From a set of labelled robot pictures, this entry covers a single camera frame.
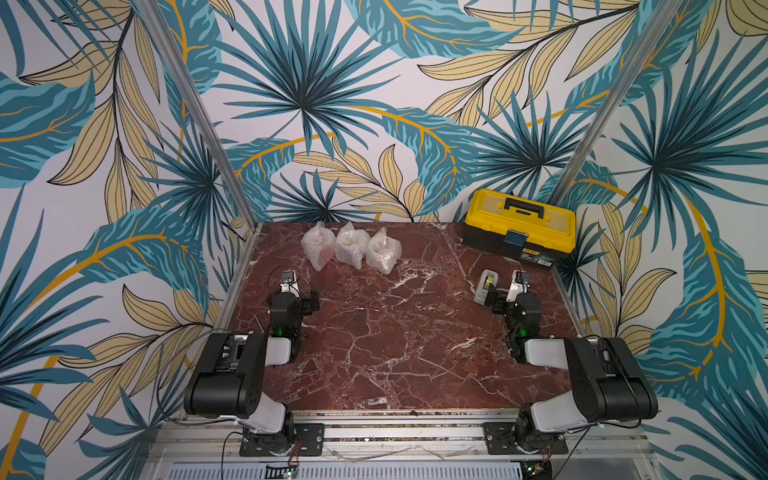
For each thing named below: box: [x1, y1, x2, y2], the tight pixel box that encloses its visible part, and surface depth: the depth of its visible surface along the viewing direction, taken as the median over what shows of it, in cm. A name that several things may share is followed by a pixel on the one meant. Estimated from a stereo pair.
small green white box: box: [474, 269, 498, 305], surface depth 101 cm
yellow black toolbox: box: [463, 188, 576, 267], surface depth 102 cm
